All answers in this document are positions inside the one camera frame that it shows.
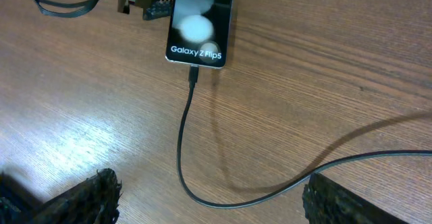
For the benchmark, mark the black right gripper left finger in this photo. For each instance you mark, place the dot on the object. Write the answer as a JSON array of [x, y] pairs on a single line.
[[94, 200]]

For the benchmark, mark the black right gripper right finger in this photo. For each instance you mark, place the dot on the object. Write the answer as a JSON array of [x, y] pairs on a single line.
[[327, 202]]

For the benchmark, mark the black Galaxy flip smartphone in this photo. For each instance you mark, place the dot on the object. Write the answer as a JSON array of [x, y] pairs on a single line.
[[199, 32]]

